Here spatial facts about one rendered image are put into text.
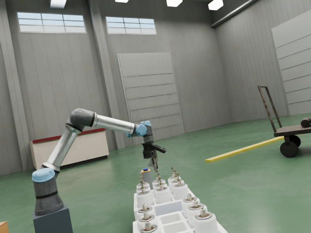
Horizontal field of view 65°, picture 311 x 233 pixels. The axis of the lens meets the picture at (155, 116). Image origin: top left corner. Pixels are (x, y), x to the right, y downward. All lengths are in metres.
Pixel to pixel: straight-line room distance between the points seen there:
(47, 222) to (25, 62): 8.04
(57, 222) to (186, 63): 10.56
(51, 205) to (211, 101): 10.91
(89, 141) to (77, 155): 0.45
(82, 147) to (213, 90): 7.61
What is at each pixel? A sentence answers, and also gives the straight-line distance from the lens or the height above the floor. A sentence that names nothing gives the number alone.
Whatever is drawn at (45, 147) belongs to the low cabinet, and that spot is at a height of 0.59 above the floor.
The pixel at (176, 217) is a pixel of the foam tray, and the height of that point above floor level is 0.16.
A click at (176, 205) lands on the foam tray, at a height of 0.16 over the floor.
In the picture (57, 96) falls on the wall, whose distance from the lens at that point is 9.08.
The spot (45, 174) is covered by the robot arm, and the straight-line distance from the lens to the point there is 1.52.
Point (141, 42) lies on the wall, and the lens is 10.71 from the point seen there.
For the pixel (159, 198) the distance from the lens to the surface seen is 1.60.
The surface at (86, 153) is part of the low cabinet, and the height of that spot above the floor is 0.24.
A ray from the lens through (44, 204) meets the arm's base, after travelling 1.54.
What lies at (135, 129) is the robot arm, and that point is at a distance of 1.61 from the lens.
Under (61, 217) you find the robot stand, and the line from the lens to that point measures 1.53.
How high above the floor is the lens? 0.67
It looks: 2 degrees up
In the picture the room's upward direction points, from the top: 11 degrees counter-clockwise
